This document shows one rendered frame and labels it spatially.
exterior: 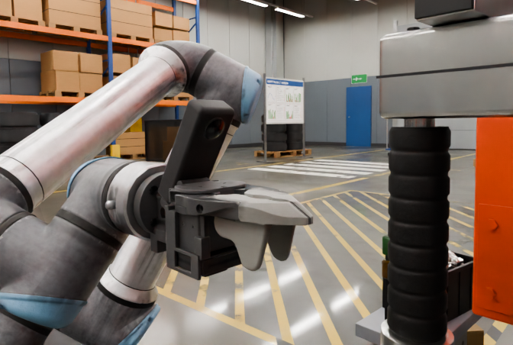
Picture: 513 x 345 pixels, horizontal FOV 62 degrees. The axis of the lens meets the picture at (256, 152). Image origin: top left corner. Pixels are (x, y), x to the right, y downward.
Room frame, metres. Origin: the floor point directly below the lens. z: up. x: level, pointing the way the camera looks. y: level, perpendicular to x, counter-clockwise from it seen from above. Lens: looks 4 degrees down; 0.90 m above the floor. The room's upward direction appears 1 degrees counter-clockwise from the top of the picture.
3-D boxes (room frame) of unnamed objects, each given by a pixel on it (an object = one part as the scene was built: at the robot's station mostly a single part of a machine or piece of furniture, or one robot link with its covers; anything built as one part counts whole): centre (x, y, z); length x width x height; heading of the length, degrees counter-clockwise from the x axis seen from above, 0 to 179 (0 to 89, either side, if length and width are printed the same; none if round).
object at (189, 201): (0.38, 0.04, 0.83); 0.09 x 0.05 x 0.02; 44
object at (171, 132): (9.02, 1.65, 0.48); 1.27 x 0.88 x 0.97; 48
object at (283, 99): (9.87, -0.68, 0.97); 1.50 x 0.50 x 1.95; 138
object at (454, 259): (0.99, -0.42, 0.51); 0.20 x 0.14 x 0.13; 126
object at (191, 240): (0.43, 0.07, 0.80); 0.12 x 0.08 x 0.09; 44
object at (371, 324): (1.00, -0.43, 0.44); 0.43 x 0.17 x 0.03; 134
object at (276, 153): (11.33, -0.72, 0.55); 1.40 x 0.80 x 1.09; 135
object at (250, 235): (0.35, 0.00, 0.80); 0.09 x 0.03 x 0.06; 44
